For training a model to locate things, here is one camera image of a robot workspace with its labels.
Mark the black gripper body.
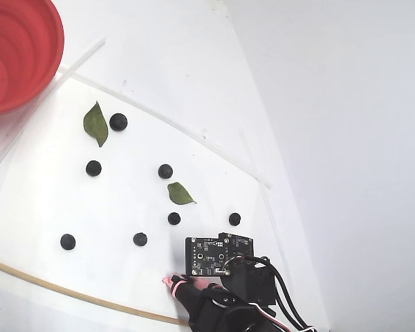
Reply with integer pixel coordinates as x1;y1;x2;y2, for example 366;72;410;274
188;288;288;332

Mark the plain black camera cable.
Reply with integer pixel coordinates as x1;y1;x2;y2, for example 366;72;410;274
233;255;319;332

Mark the red collapsible silicone cup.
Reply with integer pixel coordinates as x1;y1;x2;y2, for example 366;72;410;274
0;0;65;114

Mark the white backdrop board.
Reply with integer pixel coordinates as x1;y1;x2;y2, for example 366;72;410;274
224;0;415;332

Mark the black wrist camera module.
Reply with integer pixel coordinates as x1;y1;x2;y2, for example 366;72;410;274
218;232;255;259

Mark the greenish wrist camera module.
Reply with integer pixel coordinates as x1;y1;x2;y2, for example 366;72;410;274
185;236;230;277

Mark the black cable with white tag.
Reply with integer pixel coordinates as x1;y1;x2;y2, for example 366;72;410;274
259;262;308;332

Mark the large dark green leaf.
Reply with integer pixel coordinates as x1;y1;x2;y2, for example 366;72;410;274
82;100;109;149

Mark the thin wooden stick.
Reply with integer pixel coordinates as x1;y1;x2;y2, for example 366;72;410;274
0;255;190;326

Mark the white red black servo wire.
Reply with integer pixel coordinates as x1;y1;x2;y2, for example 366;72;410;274
250;302;288;332

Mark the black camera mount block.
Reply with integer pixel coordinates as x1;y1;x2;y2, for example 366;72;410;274
223;257;276;307

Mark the medium green leaf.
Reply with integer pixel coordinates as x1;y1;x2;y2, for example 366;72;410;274
167;181;197;205

